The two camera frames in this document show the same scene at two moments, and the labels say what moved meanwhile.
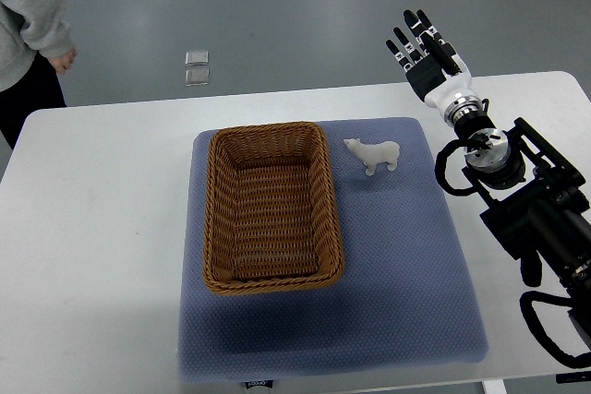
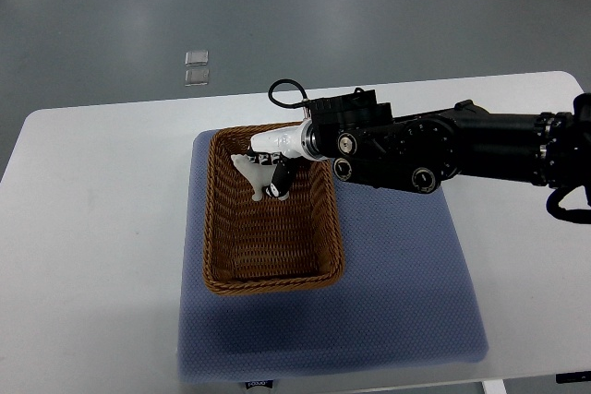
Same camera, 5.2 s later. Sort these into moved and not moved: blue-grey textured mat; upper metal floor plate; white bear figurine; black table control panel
Moved: white bear figurine
Not moved: upper metal floor plate; black table control panel; blue-grey textured mat
